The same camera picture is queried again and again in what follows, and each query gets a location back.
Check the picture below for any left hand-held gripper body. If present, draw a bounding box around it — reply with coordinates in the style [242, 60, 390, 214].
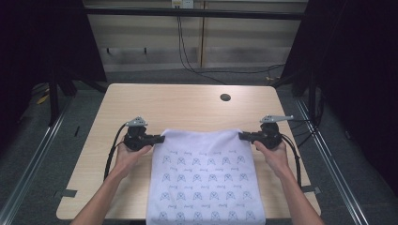
[123, 115, 148, 152]

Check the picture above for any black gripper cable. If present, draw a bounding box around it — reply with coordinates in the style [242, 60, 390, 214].
[281, 133, 303, 189]
[103, 123, 129, 182]

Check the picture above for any black curtain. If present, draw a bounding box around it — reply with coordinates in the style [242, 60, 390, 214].
[278, 0, 398, 196]
[0, 0, 108, 158]

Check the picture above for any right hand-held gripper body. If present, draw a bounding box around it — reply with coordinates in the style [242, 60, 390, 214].
[259, 114, 295, 150]

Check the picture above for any black metal stand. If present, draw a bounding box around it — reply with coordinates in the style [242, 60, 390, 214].
[47, 82, 61, 127]

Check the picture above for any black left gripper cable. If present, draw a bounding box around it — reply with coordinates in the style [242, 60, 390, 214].
[103, 123, 129, 182]

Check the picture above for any lavender printed fleece cloth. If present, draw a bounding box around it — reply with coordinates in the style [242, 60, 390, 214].
[145, 127, 267, 225]

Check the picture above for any yellow object on floor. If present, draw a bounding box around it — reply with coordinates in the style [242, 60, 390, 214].
[36, 93, 51, 106]

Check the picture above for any white wall socket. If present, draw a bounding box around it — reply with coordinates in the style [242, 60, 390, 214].
[171, 0, 195, 9]

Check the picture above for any grey tape strip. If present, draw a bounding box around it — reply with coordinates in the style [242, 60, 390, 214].
[54, 188, 79, 199]
[300, 185, 322, 195]

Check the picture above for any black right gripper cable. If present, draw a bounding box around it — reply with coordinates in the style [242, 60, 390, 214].
[281, 133, 303, 189]

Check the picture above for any person's left hand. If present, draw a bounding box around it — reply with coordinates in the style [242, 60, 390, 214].
[112, 143, 154, 180]

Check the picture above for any person's right hand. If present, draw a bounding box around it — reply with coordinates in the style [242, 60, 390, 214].
[253, 140, 291, 181]

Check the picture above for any black horizontal metal bar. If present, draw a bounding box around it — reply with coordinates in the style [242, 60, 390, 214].
[84, 7, 307, 22]

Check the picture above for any black hanging wall cable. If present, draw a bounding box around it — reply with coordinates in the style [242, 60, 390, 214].
[176, 14, 227, 85]

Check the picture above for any aluminium floor rail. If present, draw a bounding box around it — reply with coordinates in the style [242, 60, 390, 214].
[0, 101, 73, 225]
[295, 98, 372, 225]

